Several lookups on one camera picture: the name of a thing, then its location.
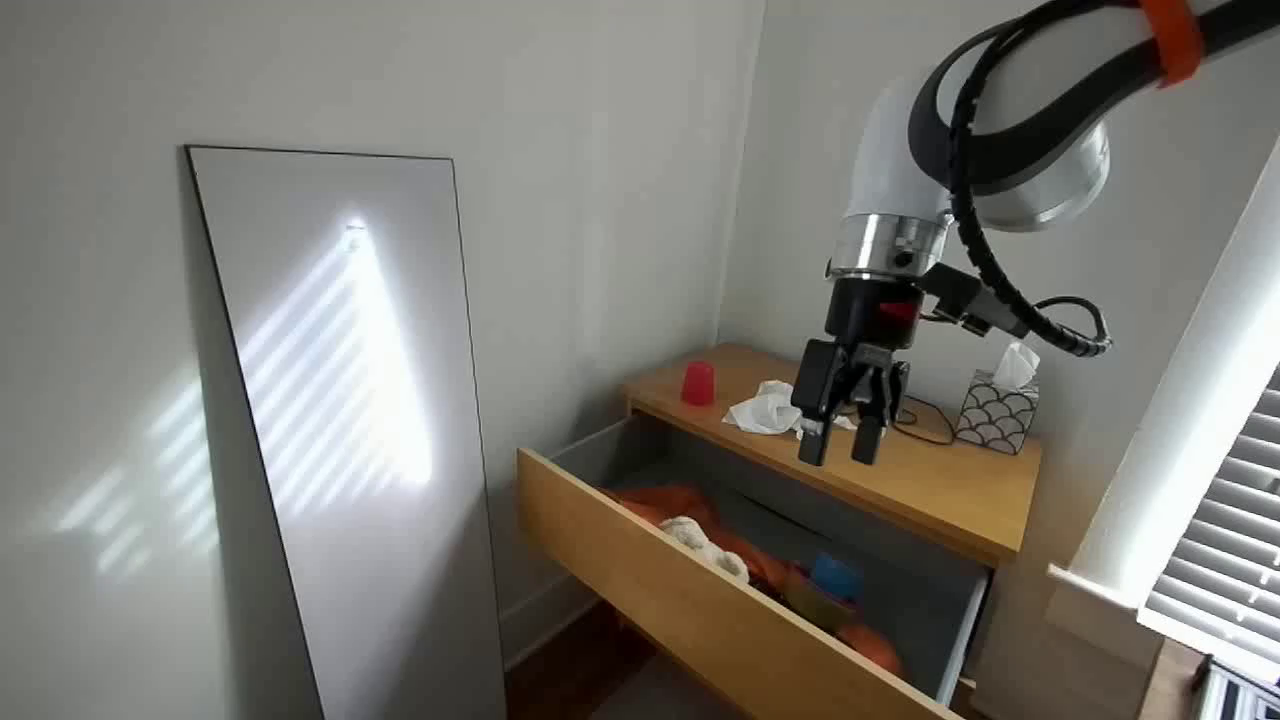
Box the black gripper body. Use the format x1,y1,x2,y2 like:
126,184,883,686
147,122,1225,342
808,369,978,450
789,271,927,417

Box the red plastic cup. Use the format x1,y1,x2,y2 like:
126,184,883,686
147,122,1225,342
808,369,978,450
675,356,723,413

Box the wooden drawer with grey interior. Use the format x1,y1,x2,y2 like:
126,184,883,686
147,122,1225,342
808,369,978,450
513,413,998,720

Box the white crumpled cloth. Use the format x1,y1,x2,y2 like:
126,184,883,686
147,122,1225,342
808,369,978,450
721,377,855,446

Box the wooden dresser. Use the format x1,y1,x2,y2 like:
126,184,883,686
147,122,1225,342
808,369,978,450
624,342,1166,720

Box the scale pattern tissue box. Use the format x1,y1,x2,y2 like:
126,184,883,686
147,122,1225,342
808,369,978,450
953,371,1044,462

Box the orange cloth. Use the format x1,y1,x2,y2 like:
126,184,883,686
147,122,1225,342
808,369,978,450
606,479,914,677

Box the white plush toy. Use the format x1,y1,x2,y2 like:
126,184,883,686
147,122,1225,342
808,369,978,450
657,511,755,590

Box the white tissue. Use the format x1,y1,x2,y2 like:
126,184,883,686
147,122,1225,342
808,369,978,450
991,335,1050,398

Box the white window blinds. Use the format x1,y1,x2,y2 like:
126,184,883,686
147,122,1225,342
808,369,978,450
1137,363,1280,673

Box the large white board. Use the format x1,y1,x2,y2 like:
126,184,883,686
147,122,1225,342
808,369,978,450
179,140,513,720

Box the black adapter cord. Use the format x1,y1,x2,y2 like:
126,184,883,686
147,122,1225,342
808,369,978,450
883,398,962,452

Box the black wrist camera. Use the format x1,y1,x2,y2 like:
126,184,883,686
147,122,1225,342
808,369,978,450
922,259,1000,335

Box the black corrugated cable conduit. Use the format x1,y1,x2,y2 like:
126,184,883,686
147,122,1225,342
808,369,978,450
908,0,1280,360

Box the orange strap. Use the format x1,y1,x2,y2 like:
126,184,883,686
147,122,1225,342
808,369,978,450
1137,0,1207,88

